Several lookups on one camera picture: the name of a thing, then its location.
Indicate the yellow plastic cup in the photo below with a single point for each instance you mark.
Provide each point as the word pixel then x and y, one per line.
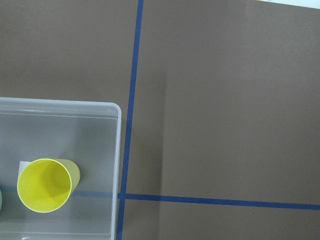
pixel 46 184

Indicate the light green bowl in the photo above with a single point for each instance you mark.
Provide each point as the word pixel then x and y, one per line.
pixel 1 199

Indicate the clear plastic box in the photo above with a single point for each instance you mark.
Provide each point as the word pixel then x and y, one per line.
pixel 87 133

